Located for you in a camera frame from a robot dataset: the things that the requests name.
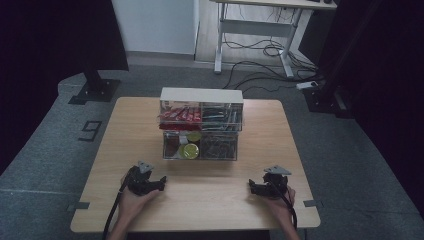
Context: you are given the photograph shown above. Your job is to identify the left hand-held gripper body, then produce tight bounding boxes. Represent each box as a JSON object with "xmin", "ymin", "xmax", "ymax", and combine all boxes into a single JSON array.
[{"xmin": 125, "ymin": 160, "xmax": 159, "ymax": 197}]

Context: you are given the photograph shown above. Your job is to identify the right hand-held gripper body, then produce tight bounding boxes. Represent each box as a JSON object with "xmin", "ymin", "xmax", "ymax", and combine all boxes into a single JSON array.
[{"xmin": 258, "ymin": 164, "xmax": 292, "ymax": 200}]

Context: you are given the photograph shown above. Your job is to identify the person's right hand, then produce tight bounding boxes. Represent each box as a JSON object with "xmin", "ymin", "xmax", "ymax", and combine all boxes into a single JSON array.
[{"xmin": 261, "ymin": 185, "xmax": 298, "ymax": 224}]

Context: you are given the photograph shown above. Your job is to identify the person's left hand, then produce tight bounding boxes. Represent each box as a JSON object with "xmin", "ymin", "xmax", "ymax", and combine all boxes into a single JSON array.
[{"xmin": 117, "ymin": 173, "xmax": 162, "ymax": 222}]

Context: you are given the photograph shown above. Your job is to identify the dark red packet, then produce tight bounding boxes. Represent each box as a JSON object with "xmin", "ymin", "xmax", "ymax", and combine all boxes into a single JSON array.
[{"xmin": 164, "ymin": 133, "xmax": 180, "ymax": 158}]

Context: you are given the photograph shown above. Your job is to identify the round yellow-green lidded cup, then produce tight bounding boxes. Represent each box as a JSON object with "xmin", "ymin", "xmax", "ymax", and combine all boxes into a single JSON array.
[
  {"xmin": 185, "ymin": 131, "xmax": 203, "ymax": 143},
  {"xmin": 178, "ymin": 142, "xmax": 201, "ymax": 160}
]

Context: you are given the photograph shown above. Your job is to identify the grey tape strip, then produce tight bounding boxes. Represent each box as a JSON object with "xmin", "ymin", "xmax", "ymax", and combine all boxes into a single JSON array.
[
  {"xmin": 302, "ymin": 198, "xmax": 325, "ymax": 209},
  {"xmin": 66, "ymin": 201, "xmax": 91, "ymax": 213}
]

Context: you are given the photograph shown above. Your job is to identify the clear acrylic drawer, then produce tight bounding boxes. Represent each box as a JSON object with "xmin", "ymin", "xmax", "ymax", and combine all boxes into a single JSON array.
[
  {"xmin": 162, "ymin": 130, "xmax": 240, "ymax": 162},
  {"xmin": 158, "ymin": 101, "xmax": 245, "ymax": 132}
]

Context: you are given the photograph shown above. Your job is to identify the pile of red packets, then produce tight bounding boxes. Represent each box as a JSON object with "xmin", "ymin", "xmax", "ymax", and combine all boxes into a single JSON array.
[{"xmin": 158, "ymin": 106, "xmax": 203, "ymax": 131}]

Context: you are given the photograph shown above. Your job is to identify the pile of dark green packets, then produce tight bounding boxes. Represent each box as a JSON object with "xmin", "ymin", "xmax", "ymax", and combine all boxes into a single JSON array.
[{"xmin": 201, "ymin": 104, "xmax": 243, "ymax": 131}]

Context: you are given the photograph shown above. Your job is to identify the clear drawer organizer white top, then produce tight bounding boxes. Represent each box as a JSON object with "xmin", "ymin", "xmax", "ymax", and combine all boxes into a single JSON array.
[{"xmin": 158, "ymin": 86, "xmax": 245, "ymax": 162}]

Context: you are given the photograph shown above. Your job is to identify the black stand base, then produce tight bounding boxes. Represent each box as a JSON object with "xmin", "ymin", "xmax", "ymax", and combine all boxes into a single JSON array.
[
  {"xmin": 67, "ymin": 68, "xmax": 122, "ymax": 106},
  {"xmin": 302, "ymin": 83, "xmax": 356, "ymax": 120}
]

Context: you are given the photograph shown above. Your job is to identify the white power strip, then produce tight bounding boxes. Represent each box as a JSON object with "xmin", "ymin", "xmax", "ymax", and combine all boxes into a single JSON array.
[{"xmin": 295, "ymin": 80, "xmax": 320, "ymax": 91}]

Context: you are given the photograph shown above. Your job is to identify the black curtain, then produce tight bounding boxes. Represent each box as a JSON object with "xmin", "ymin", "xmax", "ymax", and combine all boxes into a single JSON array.
[
  {"xmin": 298, "ymin": 0, "xmax": 424, "ymax": 218},
  {"xmin": 0, "ymin": 0, "xmax": 130, "ymax": 176}
]

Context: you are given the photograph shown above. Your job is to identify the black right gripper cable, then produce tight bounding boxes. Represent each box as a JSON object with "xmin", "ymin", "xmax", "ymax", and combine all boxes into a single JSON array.
[{"xmin": 270, "ymin": 181, "xmax": 299, "ymax": 231}]

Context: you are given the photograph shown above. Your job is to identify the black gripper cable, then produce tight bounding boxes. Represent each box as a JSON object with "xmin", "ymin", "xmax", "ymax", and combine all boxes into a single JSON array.
[
  {"xmin": 270, "ymin": 181, "xmax": 299, "ymax": 231},
  {"xmin": 101, "ymin": 171, "xmax": 132, "ymax": 240}
]

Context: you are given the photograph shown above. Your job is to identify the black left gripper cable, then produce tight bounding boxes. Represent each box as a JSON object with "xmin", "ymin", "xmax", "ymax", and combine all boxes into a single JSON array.
[{"xmin": 101, "ymin": 171, "xmax": 132, "ymax": 240}]

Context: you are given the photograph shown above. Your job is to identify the black floor cables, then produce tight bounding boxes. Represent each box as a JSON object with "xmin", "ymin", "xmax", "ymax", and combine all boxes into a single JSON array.
[{"xmin": 221, "ymin": 6, "xmax": 325, "ymax": 95}]

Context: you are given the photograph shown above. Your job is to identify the white metal-frame desk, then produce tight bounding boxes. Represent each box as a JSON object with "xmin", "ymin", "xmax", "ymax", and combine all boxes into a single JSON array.
[{"xmin": 209, "ymin": 0, "xmax": 338, "ymax": 80}]

